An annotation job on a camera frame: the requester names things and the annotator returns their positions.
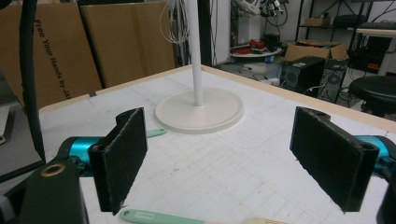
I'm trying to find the black cable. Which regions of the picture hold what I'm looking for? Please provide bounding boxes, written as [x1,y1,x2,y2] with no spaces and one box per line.
[19,0,47,162]

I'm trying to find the black shelf rack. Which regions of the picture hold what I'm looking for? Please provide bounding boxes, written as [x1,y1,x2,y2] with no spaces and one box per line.
[297,0,396,74]

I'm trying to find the round white platform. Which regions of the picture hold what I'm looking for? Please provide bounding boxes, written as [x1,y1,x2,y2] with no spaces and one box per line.
[230,46,283,59]

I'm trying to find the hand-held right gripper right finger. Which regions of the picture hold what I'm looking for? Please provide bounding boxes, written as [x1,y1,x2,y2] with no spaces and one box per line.
[290,105,380,214]

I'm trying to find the black keyboard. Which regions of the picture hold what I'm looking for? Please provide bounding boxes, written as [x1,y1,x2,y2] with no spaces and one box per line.
[358,21,396,31]

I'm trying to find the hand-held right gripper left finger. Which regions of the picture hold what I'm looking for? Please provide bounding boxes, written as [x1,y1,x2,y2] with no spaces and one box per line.
[88,106,149,216]

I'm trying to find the black metal frame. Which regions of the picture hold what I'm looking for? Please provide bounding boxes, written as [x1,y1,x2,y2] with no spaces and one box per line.
[197,0,213,67]

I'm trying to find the open cardboard box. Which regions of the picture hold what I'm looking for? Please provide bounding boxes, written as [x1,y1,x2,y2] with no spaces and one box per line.
[284,40,349,63]

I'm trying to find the grey flat panel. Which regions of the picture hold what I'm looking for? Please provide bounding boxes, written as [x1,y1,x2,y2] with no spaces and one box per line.
[0,102,46,183]

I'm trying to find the grey computer tower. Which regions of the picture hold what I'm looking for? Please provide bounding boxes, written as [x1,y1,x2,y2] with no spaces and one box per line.
[320,60,348,104]

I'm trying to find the black round stool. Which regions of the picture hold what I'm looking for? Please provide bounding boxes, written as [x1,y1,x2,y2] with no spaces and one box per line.
[348,75,396,118]

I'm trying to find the white robot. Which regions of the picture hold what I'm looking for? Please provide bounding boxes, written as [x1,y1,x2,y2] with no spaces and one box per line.
[234,0,289,19]

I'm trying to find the red tool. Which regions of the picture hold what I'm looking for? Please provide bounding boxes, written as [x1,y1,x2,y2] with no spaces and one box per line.
[248,38,266,49]

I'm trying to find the printed cardboard panel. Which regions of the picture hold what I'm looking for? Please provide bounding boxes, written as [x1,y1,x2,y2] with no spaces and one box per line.
[0,3,104,110]

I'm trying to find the white utensil stand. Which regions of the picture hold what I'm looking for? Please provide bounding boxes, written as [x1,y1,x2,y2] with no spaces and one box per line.
[154,0,245,135]

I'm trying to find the black computer tower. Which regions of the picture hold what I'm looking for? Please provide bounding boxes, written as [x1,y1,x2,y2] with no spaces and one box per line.
[279,55,326,94]

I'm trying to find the small cardboard box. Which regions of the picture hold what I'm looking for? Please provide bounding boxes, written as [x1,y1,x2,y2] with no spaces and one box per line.
[304,17,331,28]

